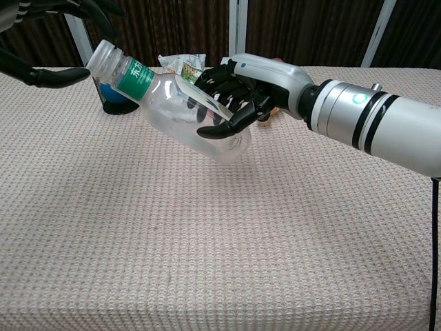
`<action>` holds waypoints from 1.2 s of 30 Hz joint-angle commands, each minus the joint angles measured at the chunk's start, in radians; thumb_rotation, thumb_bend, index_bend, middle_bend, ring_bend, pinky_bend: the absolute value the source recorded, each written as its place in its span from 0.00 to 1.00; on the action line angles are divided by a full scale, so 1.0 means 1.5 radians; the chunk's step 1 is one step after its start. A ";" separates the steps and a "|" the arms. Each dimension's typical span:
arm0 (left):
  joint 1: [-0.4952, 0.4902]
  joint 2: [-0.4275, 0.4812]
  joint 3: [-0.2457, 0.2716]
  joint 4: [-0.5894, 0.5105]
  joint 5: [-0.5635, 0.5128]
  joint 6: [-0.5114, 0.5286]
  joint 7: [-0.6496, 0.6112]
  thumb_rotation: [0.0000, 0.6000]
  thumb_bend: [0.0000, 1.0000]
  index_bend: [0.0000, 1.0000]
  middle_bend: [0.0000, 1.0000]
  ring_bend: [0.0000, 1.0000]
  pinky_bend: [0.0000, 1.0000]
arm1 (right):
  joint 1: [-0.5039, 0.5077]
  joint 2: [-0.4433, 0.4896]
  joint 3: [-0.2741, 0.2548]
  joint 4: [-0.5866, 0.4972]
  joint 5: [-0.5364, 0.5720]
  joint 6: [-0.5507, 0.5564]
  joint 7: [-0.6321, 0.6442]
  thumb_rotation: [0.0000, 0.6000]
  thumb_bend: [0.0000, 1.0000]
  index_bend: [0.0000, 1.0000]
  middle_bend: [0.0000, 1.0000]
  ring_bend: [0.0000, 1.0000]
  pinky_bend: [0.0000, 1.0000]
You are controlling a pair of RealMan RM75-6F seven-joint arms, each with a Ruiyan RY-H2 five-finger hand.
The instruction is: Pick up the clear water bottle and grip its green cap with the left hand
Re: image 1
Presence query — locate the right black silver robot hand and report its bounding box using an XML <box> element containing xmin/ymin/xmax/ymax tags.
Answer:
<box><xmin>194</xmin><ymin>53</ymin><xmax>316</xmax><ymax>139</ymax></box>

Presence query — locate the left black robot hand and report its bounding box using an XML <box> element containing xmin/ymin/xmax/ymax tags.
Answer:
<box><xmin>0</xmin><ymin>0</ymin><xmax>125</xmax><ymax>89</ymax></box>

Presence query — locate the translucent white bottle cap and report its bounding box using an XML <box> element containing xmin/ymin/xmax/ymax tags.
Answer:
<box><xmin>85</xmin><ymin>39</ymin><xmax>124</xmax><ymax>79</ymax></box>

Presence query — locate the transparent plastic water bottle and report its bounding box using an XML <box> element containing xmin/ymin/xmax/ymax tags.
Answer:
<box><xmin>106</xmin><ymin>51</ymin><xmax>252</xmax><ymax>163</ymax></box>

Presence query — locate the orange tea bottle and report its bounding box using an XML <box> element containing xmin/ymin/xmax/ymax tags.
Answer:
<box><xmin>256</xmin><ymin>57</ymin><xmax>284</xmax><ymax>123</ymax></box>

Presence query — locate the blue ball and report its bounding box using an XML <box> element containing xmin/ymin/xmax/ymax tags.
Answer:
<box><xmin>99</xmin><ymin>84</ymin><xmax>127</xmax><ymax>104</ymax></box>

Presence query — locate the black mesh pen holder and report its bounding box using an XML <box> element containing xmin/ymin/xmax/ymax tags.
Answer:
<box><xmin>92</xmin><ymin>77</ymin><xmax>141</xmax><ymax>117</ymax></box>

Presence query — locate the white green snack bag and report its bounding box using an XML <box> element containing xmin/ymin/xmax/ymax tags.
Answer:
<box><xmin>157</xmin><ymin>52</ymin><xmax>207</xmax><ymax>86</ymax></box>

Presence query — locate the dark brown curtain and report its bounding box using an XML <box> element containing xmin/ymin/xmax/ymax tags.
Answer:
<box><xmin>0</xmin><ymin>0</ymin><xmax>441</xmax><ymax>70</ymax></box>

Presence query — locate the beige woven tablecloth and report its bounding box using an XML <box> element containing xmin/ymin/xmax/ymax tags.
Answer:
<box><xmin>0</xmin><ymin>66</ymin><xmax>441</xmax><ymax>331</ymax></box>

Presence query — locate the white frame post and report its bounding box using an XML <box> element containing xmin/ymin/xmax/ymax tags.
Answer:
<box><xmin>228</xmin><ymin>0</ymin><xmax>249</xmax><ymax>59</ymax></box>
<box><xmin>360</xmin><ymin>0</ymin><xmax>398</xmax><ymax>68</ymax></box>
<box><xmin>63</xmin><ymin>13</ymin><xmax>96</xmax><ymax>68</ymax></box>

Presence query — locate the black cable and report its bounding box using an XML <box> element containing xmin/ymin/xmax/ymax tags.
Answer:
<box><xmin>428</xmin><ymin>176</ymin><xmax>441</xmax><ymax>331</ymax></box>

